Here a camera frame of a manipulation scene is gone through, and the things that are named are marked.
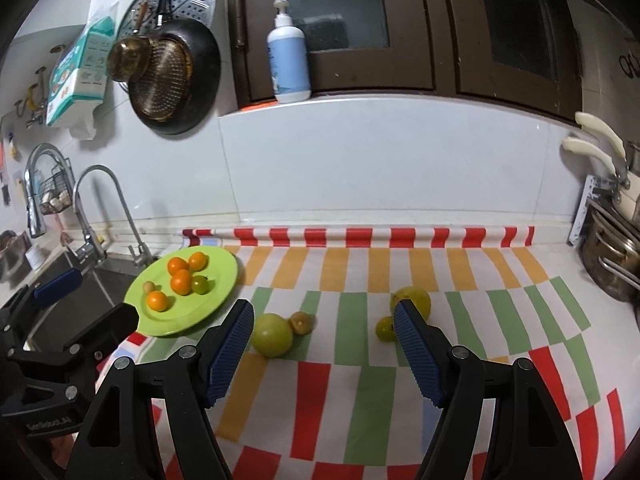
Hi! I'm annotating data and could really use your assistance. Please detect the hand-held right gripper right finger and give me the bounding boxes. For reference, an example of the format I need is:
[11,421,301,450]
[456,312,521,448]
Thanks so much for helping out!
[392,298,583,480]

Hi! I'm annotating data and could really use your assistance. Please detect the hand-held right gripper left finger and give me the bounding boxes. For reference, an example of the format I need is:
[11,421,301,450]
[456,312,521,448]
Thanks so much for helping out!
[74,298,256,480]

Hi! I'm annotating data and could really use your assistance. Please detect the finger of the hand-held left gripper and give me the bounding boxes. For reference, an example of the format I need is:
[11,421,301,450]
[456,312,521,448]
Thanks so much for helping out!
[0,267,84,322]
[10,302,141,376]

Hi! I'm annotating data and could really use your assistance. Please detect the green plate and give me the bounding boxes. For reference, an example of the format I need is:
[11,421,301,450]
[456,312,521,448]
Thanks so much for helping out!
[122,246,239,337]

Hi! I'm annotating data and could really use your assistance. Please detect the large orange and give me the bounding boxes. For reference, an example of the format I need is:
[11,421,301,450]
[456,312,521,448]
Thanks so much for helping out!
[170,270,195,296]

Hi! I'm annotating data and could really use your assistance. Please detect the large green fruit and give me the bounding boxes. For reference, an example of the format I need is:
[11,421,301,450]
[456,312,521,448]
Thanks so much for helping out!
[251,313,294,358]

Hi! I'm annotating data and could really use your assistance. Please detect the large yellow-green fruit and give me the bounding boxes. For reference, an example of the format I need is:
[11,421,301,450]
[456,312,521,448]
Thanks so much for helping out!
[390,286,432,323]

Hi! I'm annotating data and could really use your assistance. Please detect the striped colourful tablecloth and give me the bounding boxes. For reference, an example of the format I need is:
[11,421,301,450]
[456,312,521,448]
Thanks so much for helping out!
[95,226,631,480]

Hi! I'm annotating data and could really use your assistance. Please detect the chrome pull-down faucet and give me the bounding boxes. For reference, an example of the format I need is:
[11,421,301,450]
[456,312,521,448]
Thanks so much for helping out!
[25,143,108,266]

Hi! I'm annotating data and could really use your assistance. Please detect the chrome gooseneck faucet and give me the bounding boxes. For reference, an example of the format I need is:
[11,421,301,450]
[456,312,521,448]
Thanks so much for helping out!
[73,165,155,268]

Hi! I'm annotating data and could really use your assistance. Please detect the green white paper package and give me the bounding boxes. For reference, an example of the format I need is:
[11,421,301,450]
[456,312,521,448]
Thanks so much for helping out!
[46,16,115,127]

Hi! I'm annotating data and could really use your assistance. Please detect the large steel pot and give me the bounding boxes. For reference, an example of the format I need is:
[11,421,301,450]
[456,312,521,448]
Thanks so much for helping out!
[580,200,640,303]

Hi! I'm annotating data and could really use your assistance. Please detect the white dish rack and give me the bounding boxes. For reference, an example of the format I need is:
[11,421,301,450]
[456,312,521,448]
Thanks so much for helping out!
[569,174,601,247]

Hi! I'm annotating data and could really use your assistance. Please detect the brass strainer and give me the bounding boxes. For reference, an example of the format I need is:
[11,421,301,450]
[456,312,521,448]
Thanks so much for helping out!
[131,35,195,122]

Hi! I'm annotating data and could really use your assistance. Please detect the copper strainer ladle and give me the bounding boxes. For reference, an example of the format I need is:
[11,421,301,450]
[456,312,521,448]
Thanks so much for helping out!
[106,2,151,83]

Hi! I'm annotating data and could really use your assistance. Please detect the black frying pan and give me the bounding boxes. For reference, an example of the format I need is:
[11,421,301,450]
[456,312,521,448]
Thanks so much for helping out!
[127,0,222,137]

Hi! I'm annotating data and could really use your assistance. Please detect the white blue pump bottle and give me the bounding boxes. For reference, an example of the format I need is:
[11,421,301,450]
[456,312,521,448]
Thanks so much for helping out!
[266,0,312,104]

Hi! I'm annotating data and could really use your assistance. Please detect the dark brown window sash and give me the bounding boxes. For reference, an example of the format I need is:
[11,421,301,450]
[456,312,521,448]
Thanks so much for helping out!
[227,0,436,111]
[417,0,586,123]

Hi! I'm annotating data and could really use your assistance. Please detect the black wire basket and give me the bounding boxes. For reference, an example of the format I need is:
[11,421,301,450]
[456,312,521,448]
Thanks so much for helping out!
[37,160,76,216]

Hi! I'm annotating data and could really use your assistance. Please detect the brass wall hooks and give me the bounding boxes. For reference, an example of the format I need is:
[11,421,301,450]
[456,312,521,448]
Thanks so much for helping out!
[15,67,53,126]

